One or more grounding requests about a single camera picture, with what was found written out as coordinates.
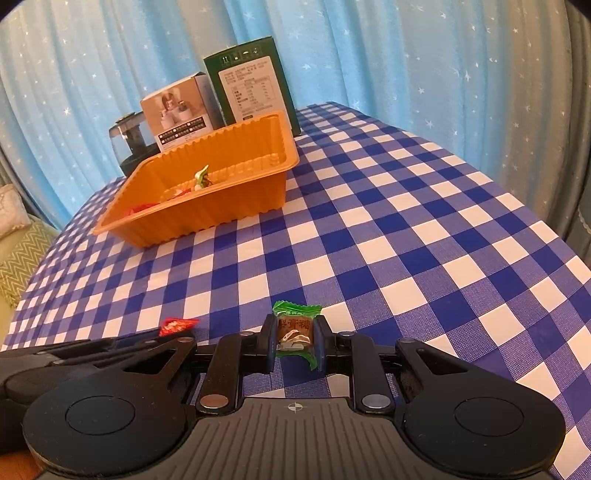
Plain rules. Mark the large red snack packet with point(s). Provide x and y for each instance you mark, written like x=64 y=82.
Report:
x=138 y=210

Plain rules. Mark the orange plastic tray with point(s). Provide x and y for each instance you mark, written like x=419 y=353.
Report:
x=207 y=217

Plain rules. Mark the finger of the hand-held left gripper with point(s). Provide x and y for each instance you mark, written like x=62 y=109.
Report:
x=92 y=346
x=101 y=361

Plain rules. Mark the white wrapped candy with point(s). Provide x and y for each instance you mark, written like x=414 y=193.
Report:
x=202 y=177

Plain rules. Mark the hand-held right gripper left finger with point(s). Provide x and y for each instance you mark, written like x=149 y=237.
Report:
x=270 y=347

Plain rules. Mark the green zigzag cushion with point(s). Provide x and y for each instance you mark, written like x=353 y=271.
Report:
x=27 y=258

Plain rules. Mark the blue white checkered tablecloth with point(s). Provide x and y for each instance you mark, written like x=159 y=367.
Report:
x=392 y=207

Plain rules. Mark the green cardboard box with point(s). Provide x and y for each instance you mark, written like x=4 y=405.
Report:
x=251 y=83

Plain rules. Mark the beige cardboard box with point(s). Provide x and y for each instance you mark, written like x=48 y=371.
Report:
x=180 y=110

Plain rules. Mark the grey curtain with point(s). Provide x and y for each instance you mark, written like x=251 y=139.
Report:
x=577 y=161

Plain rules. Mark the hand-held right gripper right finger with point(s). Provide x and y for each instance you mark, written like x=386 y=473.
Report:
x=321 y=347

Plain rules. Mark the green candy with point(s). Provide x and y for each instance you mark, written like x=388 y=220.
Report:
x=295 y=330

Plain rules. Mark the blue star curtain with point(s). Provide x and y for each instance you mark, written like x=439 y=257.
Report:
x=369 y=55

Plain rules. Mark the white lace cushion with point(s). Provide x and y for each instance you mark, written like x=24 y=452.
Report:
x=11 y=207

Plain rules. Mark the small red candy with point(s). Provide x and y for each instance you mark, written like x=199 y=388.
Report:
x=178 y=325

